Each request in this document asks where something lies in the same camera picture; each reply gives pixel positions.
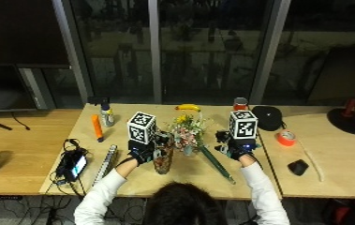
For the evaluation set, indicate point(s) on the black computer mouse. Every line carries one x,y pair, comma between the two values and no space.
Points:
298,167

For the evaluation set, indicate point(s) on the grey metal ruler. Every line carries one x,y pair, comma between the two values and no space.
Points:
105,164

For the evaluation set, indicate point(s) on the red and black bag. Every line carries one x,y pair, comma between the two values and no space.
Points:
351,212

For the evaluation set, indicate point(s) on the yellow banana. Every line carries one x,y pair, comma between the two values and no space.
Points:
187,107

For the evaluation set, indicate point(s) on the black power strip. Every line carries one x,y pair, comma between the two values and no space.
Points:
8,197

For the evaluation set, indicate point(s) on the black round base red stand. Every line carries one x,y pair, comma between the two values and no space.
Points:
348,118

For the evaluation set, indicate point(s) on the pale thin stick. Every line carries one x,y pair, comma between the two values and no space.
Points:
311,162

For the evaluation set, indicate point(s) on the person's left hand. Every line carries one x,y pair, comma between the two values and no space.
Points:
142,154

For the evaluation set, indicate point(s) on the green wrapped flower stem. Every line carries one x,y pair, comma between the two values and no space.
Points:
217,164

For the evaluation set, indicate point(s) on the black device with lit screen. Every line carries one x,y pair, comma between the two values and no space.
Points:
71,164

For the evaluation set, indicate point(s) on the orange tape roll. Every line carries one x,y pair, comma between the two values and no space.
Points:
286,138

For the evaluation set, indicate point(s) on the red can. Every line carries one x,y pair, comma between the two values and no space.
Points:
239,103

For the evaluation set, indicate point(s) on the black pouch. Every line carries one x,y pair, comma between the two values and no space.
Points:
267,117

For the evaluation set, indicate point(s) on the brown glass vase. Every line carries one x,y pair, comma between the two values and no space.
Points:
163,154

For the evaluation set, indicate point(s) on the white marker cube on left glove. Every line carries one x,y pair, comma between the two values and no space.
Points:
141,127

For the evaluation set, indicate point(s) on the white marker cube on right glove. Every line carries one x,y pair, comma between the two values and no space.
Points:
243,124

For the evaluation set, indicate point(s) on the person's right hand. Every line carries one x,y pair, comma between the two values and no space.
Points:
237,150

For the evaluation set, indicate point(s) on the orange marker pen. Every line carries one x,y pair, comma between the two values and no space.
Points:
97,127

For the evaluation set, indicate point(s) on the black monitor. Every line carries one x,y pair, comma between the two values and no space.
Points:
6,84

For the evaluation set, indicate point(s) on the spray bottle with black trigger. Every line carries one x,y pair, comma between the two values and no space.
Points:
105,113

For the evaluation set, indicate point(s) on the white marker cube on glove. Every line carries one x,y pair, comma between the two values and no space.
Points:
243,124
141,127

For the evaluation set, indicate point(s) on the bouquet of mixed flowers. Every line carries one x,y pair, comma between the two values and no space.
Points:
187,132

